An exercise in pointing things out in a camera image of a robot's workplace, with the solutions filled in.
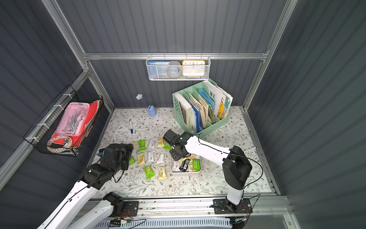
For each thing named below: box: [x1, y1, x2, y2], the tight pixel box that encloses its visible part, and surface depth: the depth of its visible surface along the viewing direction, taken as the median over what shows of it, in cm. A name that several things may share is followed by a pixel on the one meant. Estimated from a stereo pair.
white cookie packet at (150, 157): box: [146, 151, 155, 163], surface depth 93 cm
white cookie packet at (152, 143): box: [148, 138, 157, 149], surface depth 98 cm
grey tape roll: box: [166, 60, 182, 79], surface depth 90 cm
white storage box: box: [170, 154, 202, 177], surface depth 86 cm
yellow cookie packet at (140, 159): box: [137, 153, 146, 166], surface depth 91 cm
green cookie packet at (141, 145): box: [137, 139, 147, 152], surface depth 98 cm
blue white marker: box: [129, 118, 134, 135], surface depth 109 cm
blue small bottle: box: [147, 104, 157, 118], surface depth 114 cm
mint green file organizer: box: [172, 78, 230, 138], surface depth 96 cm
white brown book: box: [174, 93, 193, 129], surface depth 90 cm
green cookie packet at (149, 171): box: [142, 164, 156, 180], surface depth 87 cm
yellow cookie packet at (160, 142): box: [157, 137, 165, 148], surface depth 98 cm
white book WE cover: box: [202, 80, 224, 117], surface depth 98 cm
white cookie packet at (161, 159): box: [156, 151, 166, 164], surface depth 93 cm
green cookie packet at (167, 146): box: [162, 141, 172, 150], surface depth 98 cm
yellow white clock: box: [182, 59, 206, 77], surface depth 90 cm
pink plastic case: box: [55, 102, 91, 136], surface depth 74 cm
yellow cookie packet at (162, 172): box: [157, 166, 168, 180], surface depth 86 cm
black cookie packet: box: [179, 158, 191, 173], surface depth 88 cm
